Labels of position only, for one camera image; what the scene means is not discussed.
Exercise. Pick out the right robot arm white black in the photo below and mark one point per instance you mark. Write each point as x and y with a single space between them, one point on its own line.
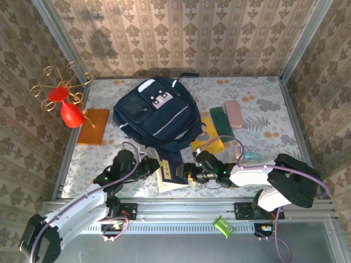
252 175

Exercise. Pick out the green pencil case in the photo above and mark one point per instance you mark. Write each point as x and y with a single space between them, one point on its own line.
220 123

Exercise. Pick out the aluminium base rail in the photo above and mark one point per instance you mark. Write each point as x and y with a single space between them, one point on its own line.
186 208

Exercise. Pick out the light blue small tube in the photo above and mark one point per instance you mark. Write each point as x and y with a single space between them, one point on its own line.
252 156

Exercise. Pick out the aluminium frame post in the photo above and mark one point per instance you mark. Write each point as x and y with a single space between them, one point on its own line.
305 41
62 41

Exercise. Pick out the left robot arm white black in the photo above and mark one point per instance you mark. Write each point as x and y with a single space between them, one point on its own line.
76 208

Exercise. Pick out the green packet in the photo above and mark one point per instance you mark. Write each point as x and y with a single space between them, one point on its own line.
224 227

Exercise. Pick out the navy blue backpack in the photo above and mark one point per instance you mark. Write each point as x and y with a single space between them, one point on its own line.
164 120

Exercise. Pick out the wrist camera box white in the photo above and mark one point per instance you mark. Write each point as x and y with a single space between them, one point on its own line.
199 150
142 156

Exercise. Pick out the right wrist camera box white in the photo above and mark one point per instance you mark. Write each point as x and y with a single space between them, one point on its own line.
199 150

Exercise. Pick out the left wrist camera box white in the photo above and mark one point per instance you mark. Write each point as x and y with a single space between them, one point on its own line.
142 156

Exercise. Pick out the pink pencil case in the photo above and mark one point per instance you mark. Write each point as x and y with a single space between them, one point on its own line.
233 113

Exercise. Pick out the navy blue book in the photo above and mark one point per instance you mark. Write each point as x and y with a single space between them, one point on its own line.
171 175

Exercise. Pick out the yellow book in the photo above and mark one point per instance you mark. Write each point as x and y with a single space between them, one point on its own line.
211 142

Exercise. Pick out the orange wooden board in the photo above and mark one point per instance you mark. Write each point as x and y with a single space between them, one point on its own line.
93 134

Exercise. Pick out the red plastic goblet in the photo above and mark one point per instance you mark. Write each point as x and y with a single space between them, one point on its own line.
72 116

